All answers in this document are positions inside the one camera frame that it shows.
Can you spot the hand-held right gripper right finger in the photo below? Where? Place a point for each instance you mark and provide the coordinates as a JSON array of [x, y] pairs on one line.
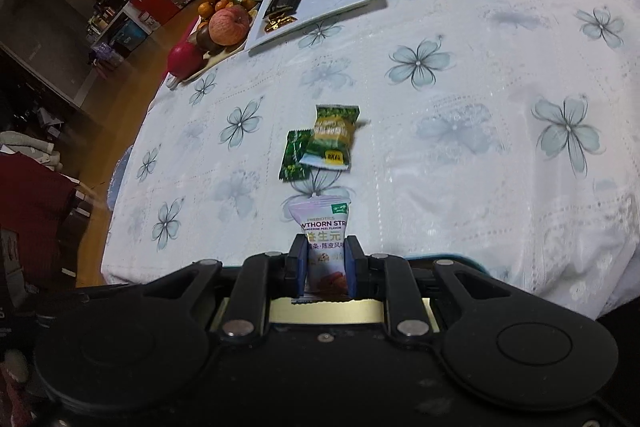
[[352, 264]]

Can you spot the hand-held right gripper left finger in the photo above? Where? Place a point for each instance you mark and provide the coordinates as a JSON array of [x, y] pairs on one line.
[[300, 263]]

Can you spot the white snack packet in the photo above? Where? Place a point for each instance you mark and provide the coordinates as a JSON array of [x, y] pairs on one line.
[[325, 219]]

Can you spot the gold metal tin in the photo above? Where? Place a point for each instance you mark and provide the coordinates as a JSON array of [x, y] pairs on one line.
[[325, 311]]

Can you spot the dark green snack packet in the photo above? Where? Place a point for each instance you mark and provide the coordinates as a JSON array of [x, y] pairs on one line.
[[290, 162]]

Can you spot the green and yellow snack packet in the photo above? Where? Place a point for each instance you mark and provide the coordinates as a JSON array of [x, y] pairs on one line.
[[330, 132]]

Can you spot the white floral tablecloth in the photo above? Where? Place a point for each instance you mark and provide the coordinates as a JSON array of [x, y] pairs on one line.
[[475, 157]]

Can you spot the beige fruit tray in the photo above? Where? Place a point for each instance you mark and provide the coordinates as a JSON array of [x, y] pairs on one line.
[[220, 54]]

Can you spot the red round fruit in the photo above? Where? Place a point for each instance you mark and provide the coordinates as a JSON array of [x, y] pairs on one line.
[[185, 59]]

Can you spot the gold foil candy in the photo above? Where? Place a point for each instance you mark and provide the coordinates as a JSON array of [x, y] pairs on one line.
[[279, 25]]

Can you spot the dark brown fruit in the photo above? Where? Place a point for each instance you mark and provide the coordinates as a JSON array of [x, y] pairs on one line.
[[203, 36]]

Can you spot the red yellow apple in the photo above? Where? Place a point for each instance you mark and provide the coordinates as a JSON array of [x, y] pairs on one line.
[[229, 26]]

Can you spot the dark red cloth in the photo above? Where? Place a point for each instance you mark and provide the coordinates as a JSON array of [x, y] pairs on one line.
[[30, 217]]

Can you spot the red cabinet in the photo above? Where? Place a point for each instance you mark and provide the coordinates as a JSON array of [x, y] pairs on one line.
[[160, 4]]

